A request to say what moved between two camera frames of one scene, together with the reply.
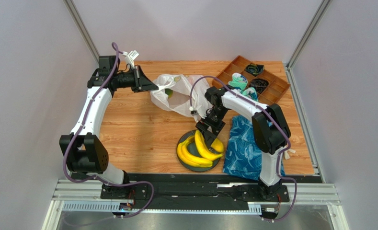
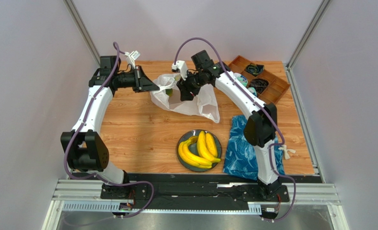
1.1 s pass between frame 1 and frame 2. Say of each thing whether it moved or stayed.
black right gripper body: moved
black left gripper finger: stayed
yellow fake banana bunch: stayed
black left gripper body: stayed
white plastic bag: stayed
